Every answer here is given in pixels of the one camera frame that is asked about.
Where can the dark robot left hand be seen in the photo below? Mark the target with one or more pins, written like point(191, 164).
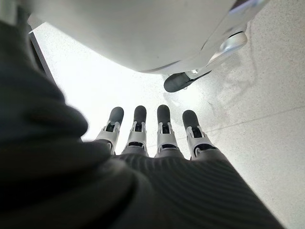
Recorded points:
point(71, 186)

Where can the black robot foot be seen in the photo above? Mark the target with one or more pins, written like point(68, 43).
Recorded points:
point(177, 82)

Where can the white robot leg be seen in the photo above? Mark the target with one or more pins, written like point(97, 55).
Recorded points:
point(133, 31)

